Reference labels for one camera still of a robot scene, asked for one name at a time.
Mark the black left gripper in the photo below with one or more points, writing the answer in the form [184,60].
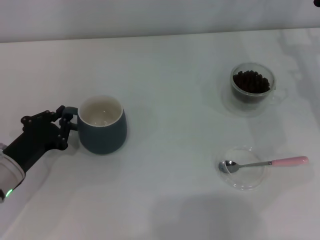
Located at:
[35,140]

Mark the dark teal ceramic mug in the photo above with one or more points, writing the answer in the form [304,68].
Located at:
[102,132]

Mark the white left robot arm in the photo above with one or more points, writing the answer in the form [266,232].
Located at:
[8,172]

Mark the clear glass cup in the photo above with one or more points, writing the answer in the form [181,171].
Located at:
[250,98]

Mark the heap of coffee beans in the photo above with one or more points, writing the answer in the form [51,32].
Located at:
[251,81]

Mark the clear glass saucer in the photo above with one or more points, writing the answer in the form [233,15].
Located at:
[246,177]

